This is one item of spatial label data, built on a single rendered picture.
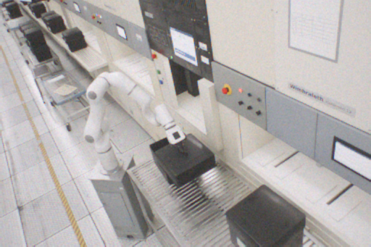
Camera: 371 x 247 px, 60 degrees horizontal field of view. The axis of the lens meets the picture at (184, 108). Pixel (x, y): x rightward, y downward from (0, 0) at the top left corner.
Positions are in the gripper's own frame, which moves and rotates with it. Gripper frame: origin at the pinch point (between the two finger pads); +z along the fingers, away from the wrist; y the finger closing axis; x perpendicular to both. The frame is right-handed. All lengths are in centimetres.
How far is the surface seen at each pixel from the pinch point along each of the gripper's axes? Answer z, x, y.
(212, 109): -13.1, -9.0, 27.9
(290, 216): 56, -47, 18
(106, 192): -1, 68, -50
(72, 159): -60, 213, -63
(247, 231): 51, -42, -4
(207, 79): -30.7, -15.8, 31.9
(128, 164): -12, 57, -26
